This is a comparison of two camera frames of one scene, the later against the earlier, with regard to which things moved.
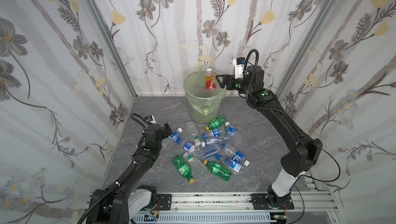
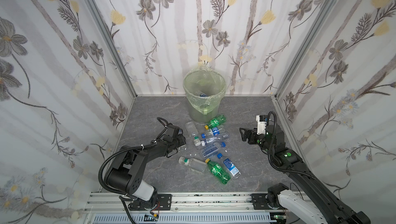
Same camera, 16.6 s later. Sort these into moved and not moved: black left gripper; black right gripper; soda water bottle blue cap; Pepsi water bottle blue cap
Moved: black right gripper; black left gripper
Not moved: soda water bottle blue cap; Pepsi water bottle blue cap
